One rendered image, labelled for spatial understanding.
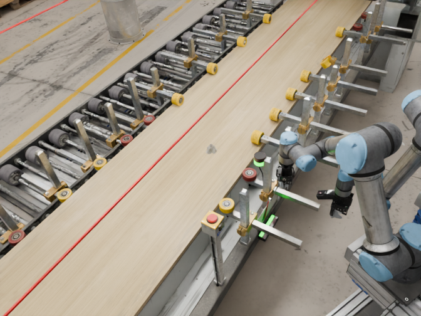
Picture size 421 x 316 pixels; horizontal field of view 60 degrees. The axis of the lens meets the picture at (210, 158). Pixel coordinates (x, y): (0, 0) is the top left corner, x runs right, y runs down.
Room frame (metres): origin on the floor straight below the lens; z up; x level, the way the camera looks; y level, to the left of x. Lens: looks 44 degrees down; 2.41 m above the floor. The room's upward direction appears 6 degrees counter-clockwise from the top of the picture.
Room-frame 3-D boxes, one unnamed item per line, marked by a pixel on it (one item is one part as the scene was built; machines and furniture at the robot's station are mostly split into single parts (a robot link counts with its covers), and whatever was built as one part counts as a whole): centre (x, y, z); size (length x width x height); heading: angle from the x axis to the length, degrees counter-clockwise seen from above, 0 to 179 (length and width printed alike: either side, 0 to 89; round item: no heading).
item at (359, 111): (1.88, -0.79, 0.95); 0.50 x 0.04 x 0.04; 53
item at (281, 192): (1.27, -0.36, 0.84); 0.43 x 0.03 x 0.04; 53
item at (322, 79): (1.87, -0.74, 0.93); 0.04 x 0.04 x 0.48; 53
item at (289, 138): (1.17, -0.35, 1.29); 0.09 x 0.08 x 0.11; 22
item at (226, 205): (1.18, -0.06, 0.85); 0.08 x 0.08 x 0.11
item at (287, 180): (1.17, -0.35, 1.13); 0.09 x 0.08 x 0.12; 163
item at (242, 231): (1.09, -0.15, 0.84); 0.14 x 0.06 x 0.05; 143
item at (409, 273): (0.67, -0.70, 1.09); 0.15 x 0.15 x 0.10
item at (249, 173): (1.38, -0.21, 0.85); 0.08 x 0.08 x 0.11
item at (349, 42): (2.27, -1.04, 0.93); 0.04 x 0.04 x 0.48; 53
